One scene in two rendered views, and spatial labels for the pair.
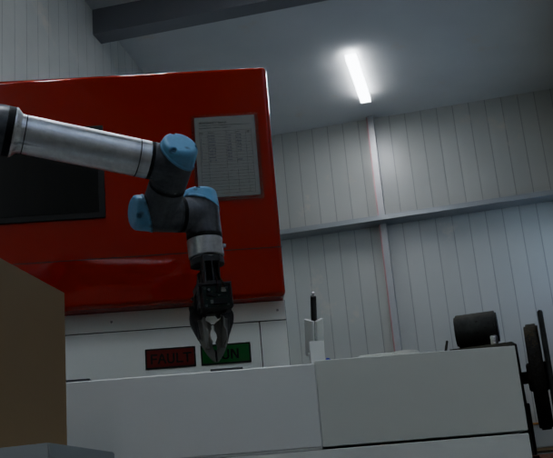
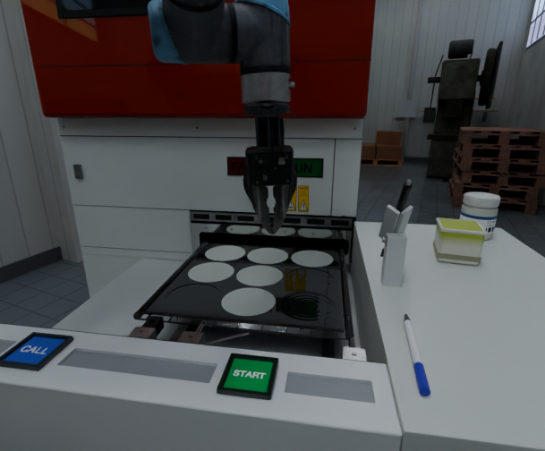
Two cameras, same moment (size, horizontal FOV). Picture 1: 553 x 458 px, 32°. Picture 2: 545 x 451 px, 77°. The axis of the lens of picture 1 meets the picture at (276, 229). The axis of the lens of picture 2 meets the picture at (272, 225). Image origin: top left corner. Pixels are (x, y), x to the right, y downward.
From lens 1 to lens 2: 148 cm
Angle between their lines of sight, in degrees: 38
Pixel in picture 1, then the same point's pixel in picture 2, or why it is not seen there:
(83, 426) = (31, 438)
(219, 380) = (225, 424)
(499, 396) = not seen: outside the picture
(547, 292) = (504, 26)
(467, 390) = not seen: outside the picture
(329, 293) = (386, 21)
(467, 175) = not seen: outside the picture
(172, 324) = (252, 135)
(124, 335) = (208, 141)
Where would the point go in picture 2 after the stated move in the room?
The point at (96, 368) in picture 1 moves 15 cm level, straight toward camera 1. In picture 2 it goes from (186, 169) to (168, 179)
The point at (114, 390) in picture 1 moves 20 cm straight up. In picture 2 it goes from (63, 404) to (20, 223)
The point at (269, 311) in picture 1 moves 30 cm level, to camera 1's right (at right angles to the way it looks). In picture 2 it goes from (346, 129) to (484, 130)
